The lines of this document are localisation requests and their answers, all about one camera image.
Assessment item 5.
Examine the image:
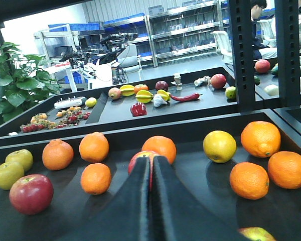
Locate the knobbed orange tangerine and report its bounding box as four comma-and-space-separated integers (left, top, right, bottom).
42, 139, 74, 171

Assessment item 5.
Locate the yellow apple front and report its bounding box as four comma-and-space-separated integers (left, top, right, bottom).
0, 162, 25, 190

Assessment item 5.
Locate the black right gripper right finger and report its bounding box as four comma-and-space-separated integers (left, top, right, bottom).
152, 156, 246, 240

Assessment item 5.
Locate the red apple far left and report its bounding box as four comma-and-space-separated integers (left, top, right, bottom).
9, 174, 54, 215

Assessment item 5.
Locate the red chili pepper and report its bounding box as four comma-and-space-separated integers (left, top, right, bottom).
169, 93, 201, 102

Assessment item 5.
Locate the large orange right corner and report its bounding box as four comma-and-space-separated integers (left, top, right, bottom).
241, 120, 281, 158

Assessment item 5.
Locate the yellow apple rear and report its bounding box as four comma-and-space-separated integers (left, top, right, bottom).
5, 149, 34, 172

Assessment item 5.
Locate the yellow apple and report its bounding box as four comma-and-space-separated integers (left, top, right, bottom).
5, 149, 34, 172
0, 162, 25, 190

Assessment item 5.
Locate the black tray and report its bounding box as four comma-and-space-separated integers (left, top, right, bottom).
224, 51, 301, 108
0, 67, 240, 146

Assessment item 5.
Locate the black right produce stand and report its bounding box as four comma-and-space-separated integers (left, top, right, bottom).
274, 105, 301, 135

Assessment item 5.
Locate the black upper left tray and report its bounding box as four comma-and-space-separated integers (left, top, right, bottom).
0, 67, 240, 146

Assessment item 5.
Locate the small orange centre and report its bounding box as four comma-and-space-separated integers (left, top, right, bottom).
80, 163, 111, 195

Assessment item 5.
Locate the white garlic bulb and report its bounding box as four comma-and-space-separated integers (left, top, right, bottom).
153, 94, 168, 108

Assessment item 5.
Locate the black upper right tray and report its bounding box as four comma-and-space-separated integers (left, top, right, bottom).
224, 51, 301, 108

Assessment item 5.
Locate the black wooden left produce stand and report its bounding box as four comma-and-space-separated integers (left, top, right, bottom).
0, 109, 301, 240

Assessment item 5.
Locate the orange behind centre apple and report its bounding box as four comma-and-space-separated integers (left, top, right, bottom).
141, 136, 177, 164

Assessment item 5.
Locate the black perforated post right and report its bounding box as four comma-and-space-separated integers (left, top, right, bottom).
274, 0, 300, 92

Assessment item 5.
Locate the red bell pepper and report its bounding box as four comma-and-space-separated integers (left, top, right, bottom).
130, 102, 147, 117

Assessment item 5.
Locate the green potted plant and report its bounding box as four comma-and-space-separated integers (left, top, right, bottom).
0, 42, 61, 125

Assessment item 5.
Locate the black perforated post left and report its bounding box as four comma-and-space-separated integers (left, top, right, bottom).
228, 0, 256, 112

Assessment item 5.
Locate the yellow grapefruit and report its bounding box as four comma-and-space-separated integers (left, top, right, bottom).
203, 130, 237, 164

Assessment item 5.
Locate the black perforated post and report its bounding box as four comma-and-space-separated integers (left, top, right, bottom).
228, 0, 256, 112
274, 0, 300, 92

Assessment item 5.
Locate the red apple centre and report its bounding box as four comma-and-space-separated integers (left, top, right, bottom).
127, 150, 161, 191

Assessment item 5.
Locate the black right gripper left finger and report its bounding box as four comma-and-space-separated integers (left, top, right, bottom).
65, 158, 151, 240

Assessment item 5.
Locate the orange right front left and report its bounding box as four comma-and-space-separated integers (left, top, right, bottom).
229, 162, 269, 200

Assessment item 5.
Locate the seated person dark jacket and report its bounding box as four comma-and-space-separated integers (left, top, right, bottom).
249, 0, 277, 60

